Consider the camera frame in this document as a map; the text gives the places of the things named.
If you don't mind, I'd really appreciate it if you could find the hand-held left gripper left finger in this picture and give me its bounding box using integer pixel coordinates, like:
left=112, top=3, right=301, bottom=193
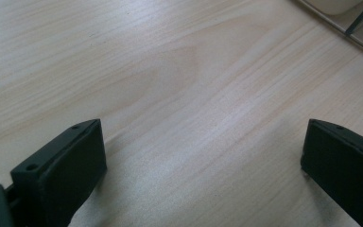
left=9, top=118, right=108, bottom=227

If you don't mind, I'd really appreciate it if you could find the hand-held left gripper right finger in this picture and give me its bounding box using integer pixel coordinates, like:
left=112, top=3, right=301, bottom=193
left=300, top=118, right=363, bottom=227

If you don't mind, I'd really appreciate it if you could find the dark metal bar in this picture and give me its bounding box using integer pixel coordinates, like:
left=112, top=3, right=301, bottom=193
left=344, top=0, right=363, bottom=37

